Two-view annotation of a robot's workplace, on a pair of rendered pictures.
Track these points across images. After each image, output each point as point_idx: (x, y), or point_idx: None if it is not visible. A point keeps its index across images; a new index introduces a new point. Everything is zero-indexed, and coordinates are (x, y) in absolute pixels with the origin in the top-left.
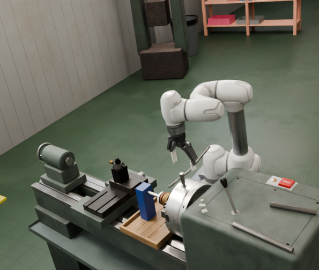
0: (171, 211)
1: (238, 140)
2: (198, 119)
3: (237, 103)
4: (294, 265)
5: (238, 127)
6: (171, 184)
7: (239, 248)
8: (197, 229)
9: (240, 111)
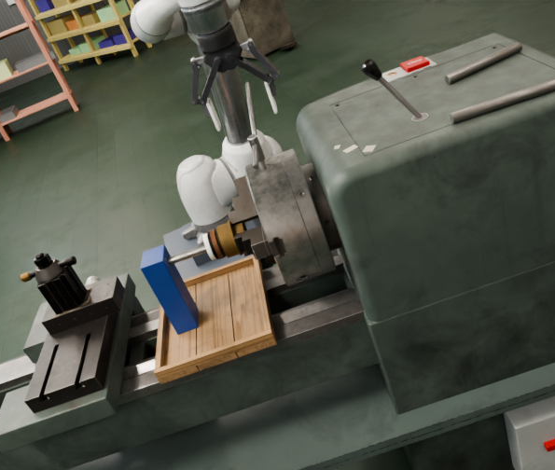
0: (282, 224)
1: (240, 105)
2: None
3: None
4: None
5: (233, 76)
6: (255, 158)
7: (493, 151)
8: (385, 186)
9: None
